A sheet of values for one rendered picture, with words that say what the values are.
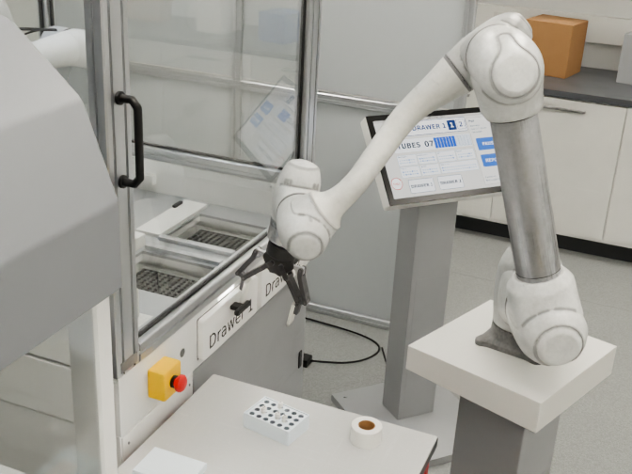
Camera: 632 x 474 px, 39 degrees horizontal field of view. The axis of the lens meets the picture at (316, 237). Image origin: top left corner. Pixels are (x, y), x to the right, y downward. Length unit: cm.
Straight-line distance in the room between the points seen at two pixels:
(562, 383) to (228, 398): 80
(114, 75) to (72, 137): 46
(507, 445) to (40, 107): 158
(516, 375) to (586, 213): 288
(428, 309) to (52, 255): 218
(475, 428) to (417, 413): 102
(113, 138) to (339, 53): 216
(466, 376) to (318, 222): 57
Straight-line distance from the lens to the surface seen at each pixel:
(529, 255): 200
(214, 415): 211
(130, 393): 197
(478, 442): 245
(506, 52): 180
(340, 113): 381
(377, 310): 406
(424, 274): 313
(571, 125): 490
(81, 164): 124
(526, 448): 240
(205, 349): 219
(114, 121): 170
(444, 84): 201
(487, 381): 218
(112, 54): 167
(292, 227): 190
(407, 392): 335
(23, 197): 115
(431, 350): 228
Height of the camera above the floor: 196
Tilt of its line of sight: 23 degrees down
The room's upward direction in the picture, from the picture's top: 3 degrees clockwise
